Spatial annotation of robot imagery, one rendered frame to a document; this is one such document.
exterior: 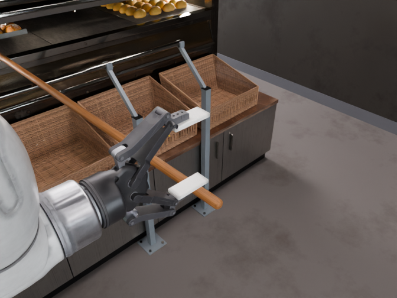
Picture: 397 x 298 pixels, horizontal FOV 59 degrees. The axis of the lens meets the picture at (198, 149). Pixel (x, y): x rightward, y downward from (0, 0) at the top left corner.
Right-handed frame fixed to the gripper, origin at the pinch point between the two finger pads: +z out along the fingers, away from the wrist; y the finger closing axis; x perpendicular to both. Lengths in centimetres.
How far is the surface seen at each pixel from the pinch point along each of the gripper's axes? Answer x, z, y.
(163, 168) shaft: -30.0, 13.6, 29.2
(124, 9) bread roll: -189, 102, 27
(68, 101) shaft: -86, 11, 28
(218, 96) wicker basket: -136, 145, 90
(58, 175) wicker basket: -127, 10, 90
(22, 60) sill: -154, 17, 33
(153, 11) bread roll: -171, 113, 28
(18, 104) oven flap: -150, 8, 53
